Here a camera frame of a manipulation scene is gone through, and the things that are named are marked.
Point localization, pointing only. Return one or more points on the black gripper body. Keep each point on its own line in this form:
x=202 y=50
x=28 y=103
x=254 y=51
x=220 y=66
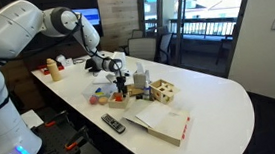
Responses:
x=121 y=81

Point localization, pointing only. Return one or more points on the yellow block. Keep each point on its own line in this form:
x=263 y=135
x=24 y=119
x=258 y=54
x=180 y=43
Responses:
x=100 y=94

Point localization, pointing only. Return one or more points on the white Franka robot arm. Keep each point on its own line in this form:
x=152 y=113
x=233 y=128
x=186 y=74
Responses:
x=6 y=35

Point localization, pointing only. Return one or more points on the small open wooden box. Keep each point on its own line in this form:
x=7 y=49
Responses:
x=117 y=105

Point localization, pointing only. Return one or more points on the tissue box with tissue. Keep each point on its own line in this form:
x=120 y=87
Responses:
x=141 y=79

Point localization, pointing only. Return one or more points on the clear plastic box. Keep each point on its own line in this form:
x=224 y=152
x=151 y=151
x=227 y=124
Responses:
x=88 y=91

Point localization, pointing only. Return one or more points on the wooden shape sorter box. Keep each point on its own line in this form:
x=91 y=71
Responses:
x=164 y=91

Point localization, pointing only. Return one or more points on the orange toy burger bun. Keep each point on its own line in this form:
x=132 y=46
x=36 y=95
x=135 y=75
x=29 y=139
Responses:
x=103 y=100

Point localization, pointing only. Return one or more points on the white paper sheets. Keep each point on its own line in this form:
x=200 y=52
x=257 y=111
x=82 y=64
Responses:
x=100 y=78

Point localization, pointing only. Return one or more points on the blue block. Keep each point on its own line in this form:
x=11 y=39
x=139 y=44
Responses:
x=98 y=90

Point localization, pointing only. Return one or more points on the small clear sanitizer bottle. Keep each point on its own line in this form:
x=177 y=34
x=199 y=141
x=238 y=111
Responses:
x=147 y=93

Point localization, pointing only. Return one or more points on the red rounded block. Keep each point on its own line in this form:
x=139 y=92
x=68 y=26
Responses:
x=93 y=100

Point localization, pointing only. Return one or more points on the black grey remote control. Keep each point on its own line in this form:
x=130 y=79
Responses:
x=113 y=123

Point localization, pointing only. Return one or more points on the black tablet on stand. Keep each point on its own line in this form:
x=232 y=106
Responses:
x=91 y=65

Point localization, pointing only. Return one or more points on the white paper sheet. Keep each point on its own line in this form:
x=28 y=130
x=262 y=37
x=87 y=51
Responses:
x=152 y=114

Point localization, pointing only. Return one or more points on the grey office chair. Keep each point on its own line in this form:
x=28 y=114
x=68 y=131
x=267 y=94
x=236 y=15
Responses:
x=137 y=34
x=141 y=49

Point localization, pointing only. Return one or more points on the dark mesh office chair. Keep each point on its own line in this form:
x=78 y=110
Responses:
x=165 y=47

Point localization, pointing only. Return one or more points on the small white device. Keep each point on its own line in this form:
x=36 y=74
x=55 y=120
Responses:
x=64 y=61

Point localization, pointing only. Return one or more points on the tan squeeze bottle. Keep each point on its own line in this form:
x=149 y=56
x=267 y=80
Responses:
x=54 y=71

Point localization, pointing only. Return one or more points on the black orange clamp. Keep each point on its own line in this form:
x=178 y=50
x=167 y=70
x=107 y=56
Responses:
x=52 y=122
x=73 y=144

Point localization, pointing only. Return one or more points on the red flat tray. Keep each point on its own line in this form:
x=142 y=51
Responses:
x=44 y=71

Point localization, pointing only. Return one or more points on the white flat board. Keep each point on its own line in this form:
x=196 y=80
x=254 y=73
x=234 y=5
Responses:
x=31 y=119

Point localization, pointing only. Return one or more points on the dark balcony railing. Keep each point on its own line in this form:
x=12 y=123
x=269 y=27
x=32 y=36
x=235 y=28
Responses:
x=203 y=26

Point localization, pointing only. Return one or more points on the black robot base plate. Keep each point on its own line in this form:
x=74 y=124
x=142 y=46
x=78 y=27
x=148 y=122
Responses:
x=55 y=137

